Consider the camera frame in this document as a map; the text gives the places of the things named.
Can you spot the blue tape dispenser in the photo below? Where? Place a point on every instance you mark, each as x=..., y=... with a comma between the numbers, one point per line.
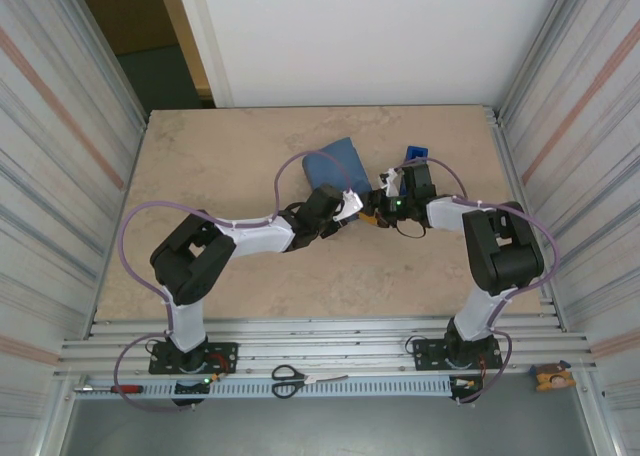
x=410, y=151

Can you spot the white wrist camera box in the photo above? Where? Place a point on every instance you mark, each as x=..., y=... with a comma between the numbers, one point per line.
x=392, y=181
x=350, y=203

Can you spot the tan wooden door frame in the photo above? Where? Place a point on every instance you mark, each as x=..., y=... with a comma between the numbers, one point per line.
x=186, y=41

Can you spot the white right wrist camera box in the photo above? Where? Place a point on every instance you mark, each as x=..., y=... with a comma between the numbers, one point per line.
x=392, y=181

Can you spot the blue wrapping paper sheet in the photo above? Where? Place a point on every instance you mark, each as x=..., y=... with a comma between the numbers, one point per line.
x=325, y=176

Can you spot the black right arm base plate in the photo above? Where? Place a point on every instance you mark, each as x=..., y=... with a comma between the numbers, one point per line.
x=425, y=356

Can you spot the black electronics module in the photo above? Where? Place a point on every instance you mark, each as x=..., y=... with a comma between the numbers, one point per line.
x=465, y=385
x=190, y=388

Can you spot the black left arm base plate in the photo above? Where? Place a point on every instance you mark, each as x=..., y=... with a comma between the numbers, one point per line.
x=225, y=351

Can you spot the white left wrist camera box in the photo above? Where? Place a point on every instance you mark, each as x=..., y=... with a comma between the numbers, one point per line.
x=350, y=203

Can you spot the brown wooden door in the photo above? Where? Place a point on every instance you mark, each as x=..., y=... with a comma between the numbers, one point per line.
x=125, y=11

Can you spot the aluminium rail frame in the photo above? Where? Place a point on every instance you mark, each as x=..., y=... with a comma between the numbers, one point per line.
x=325, y=336

